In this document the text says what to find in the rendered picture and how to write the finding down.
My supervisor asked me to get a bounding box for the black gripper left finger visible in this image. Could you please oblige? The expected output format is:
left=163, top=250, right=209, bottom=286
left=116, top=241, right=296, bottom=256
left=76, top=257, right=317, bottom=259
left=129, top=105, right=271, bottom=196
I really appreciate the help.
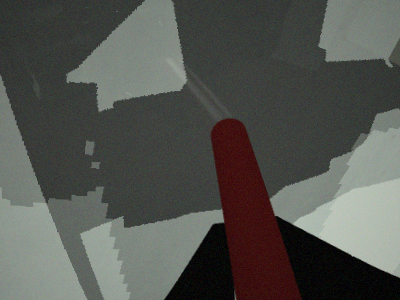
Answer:
left=164, top=223, right=235, bottom=300

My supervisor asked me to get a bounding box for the dark red peg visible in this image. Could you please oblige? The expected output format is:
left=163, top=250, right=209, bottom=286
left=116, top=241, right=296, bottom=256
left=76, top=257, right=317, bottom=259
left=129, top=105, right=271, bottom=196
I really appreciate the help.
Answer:
left=211, top=119, right=303, bottom=300

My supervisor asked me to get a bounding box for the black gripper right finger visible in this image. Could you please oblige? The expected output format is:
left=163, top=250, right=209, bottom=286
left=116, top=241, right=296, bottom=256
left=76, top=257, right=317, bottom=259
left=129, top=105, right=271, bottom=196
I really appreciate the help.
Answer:
left=276, top=215, right=400, bottom=300

